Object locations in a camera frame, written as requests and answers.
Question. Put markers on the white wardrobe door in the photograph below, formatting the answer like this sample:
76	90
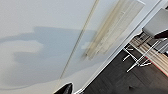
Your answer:
33	20
83	71

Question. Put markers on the white wardrobe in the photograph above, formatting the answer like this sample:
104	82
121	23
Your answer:
33	20

